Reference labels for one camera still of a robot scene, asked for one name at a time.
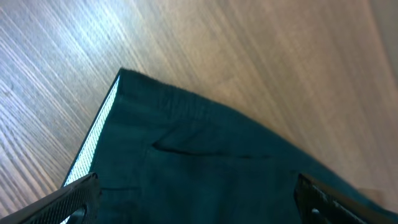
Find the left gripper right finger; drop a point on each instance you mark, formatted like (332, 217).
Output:
(319, 203)

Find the black shorts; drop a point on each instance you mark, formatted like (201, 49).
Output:
(165, 155)

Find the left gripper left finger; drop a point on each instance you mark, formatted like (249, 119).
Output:
(77, 202)

